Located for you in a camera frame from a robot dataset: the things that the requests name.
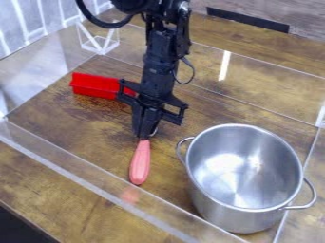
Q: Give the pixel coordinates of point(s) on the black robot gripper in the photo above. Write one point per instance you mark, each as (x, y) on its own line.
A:
(150, 97)

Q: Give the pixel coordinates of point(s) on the pink handled metal spoon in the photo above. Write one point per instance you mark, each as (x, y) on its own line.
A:
(139, 166)

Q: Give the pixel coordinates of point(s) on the stainless steel pot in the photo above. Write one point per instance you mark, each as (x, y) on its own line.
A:
(245, 176)

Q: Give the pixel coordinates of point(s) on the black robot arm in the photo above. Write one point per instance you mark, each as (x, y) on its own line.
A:
(166, 18)

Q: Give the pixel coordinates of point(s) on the red plastic block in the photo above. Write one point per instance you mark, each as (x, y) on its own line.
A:
(95, 86)

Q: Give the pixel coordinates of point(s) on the clear acrylic barrier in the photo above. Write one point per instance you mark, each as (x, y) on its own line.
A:
(65, 144)

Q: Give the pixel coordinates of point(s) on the black strip on wall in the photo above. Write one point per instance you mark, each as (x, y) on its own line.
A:
(249, 20)

